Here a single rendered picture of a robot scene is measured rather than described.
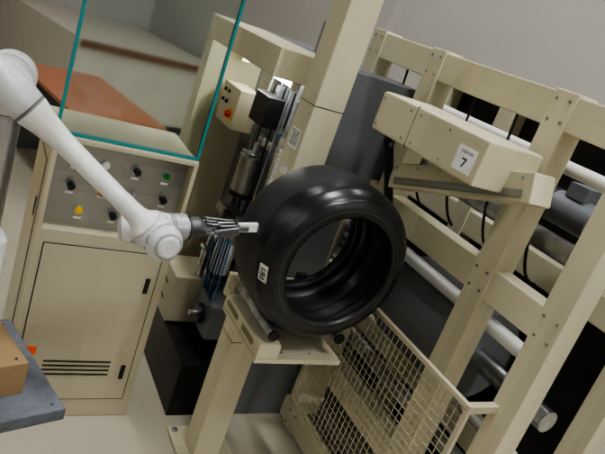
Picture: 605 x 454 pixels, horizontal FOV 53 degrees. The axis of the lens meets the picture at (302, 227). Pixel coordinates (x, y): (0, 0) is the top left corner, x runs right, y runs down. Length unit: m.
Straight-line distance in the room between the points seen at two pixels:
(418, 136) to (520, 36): 3.99
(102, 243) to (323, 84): 1.07
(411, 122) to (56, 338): 1.67
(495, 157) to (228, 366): 1.42
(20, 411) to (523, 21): 5.23
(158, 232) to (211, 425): 1.36
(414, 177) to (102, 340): 1.48
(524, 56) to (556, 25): 0.36
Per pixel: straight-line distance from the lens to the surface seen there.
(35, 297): 2.65
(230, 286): 2.43
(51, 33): 7.94
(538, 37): 6.02
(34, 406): 2.04
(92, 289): 2.66
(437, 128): 2.11
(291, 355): 2.30
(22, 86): 1.77
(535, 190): 1.98
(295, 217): 1.96
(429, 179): 2.29
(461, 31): 6.41
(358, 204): 2.02
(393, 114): 2.31
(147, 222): 1.72
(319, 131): 2.31
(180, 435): 3.05
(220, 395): 2.78
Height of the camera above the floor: 1.94
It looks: 18 degrees down
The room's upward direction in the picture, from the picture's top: 20 degrees clockwise
